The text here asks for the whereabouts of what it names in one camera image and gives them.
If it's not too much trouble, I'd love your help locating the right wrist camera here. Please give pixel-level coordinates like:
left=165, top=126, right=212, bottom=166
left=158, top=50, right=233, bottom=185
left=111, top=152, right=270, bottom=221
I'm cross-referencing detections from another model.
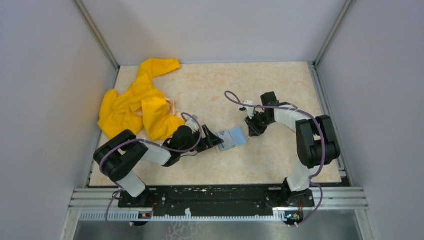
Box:
left=241, top=100, right=256, bottom=119

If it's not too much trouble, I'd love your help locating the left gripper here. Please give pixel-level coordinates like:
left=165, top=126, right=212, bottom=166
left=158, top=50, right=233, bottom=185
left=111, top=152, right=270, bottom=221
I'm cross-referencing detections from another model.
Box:
left=179, top=124, right=224, bottom=155

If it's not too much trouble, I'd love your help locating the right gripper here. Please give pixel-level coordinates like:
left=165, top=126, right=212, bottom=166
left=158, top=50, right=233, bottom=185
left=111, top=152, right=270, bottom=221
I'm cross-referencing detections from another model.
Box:
left=244, top=110, right=274, bottom=137

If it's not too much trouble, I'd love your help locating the white printed credit card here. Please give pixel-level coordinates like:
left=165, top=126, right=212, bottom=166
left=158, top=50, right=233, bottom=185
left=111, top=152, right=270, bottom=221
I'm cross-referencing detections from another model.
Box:
left=217, top=130, right=236, bottom=152

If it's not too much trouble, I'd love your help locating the beige oval tray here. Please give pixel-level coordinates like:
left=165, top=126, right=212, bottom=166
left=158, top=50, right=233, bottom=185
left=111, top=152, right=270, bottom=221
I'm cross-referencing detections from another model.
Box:
left=286, top=104, right=298, bottom=110

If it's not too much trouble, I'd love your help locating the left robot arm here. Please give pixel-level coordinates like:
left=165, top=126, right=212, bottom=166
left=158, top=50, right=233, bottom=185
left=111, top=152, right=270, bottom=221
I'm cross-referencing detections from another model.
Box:
left=93, top=125, right=224, bottom=207

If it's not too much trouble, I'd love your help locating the clear plastic card holder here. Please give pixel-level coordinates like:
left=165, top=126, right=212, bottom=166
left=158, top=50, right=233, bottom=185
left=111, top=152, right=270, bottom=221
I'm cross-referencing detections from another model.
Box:
left=216, top=126, right=248, bottom=152

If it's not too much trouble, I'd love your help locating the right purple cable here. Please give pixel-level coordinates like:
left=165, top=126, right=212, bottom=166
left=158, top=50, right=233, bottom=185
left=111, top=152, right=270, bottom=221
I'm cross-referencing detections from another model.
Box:
left=224, top=91, right=327, bottom=228

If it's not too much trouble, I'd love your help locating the white slotted cable duct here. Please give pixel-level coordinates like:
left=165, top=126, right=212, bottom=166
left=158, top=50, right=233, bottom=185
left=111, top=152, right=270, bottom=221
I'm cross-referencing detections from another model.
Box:
left=79, top=209, right=287, bottom=222

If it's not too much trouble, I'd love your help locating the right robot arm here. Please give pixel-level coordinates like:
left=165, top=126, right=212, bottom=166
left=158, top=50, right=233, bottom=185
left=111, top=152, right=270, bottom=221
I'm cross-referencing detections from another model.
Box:
left=239, top=92, right=340, bottom=206

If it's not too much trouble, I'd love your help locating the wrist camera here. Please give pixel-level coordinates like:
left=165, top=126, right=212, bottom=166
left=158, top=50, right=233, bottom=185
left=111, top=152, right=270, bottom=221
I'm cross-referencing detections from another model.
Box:
left=185, top=115, right=200, bottom=133
left=241, top=100, right=256, bottom=119

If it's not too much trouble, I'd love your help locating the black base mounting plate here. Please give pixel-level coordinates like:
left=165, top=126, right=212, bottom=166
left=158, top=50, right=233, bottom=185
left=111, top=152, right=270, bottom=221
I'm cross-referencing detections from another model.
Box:
left=118, top=183, right=315, bottom=217

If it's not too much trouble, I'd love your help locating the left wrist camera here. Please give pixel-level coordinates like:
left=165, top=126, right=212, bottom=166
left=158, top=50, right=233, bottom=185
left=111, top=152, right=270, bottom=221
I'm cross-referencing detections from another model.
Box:
left=185, top=115, right=200, bottom=133

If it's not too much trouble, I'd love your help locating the aluminium frame rail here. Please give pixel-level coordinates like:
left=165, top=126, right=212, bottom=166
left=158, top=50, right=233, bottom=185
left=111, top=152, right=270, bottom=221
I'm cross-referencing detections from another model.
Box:
left=68, top=187, right=369, bottom=211

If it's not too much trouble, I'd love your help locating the yellow cloth garment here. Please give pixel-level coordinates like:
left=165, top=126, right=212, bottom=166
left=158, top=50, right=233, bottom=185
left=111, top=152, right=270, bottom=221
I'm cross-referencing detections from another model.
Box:
left=97, top=58, right=185, bottom=141

